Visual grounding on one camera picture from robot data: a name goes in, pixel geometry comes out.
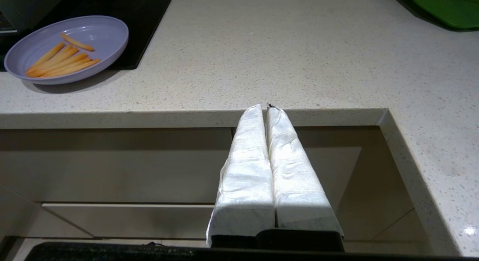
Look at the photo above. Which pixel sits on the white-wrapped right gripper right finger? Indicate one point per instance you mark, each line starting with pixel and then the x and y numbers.
pixel 299 175

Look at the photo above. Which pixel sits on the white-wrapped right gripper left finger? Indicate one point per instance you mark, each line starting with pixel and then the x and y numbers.
pixel 243 175

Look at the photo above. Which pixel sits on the purple round plate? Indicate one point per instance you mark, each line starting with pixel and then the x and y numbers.
pixel 108 32

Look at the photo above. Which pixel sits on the black induction cooktop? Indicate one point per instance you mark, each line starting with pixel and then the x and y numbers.
pixel 146 14

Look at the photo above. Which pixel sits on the orange carrot sticks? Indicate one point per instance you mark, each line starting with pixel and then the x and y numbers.
pixel 45 58
pixel 52 59

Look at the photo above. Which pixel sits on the green plastic tray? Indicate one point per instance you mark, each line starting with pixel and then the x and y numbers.
pixel 449 8

